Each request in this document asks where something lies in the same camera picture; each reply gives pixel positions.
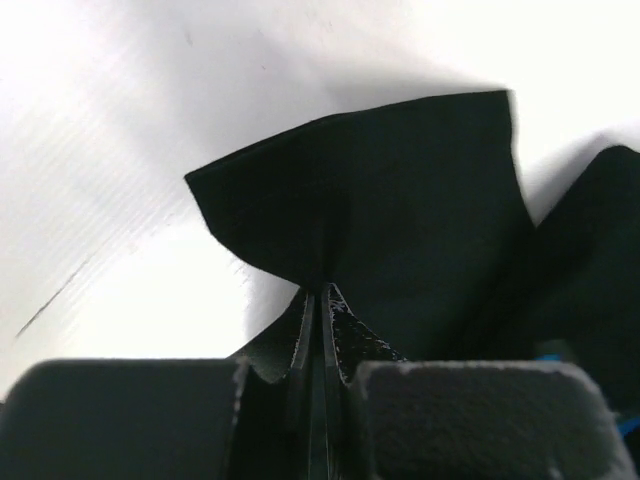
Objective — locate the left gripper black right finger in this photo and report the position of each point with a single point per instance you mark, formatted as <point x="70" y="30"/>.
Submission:
<point x="390" y="418"/>

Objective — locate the black graphic t shirt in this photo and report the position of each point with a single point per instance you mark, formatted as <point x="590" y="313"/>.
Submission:
<point x="413" y="210"/>

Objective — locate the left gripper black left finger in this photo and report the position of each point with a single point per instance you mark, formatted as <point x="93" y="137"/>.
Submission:
<point x="244" y="417"/>

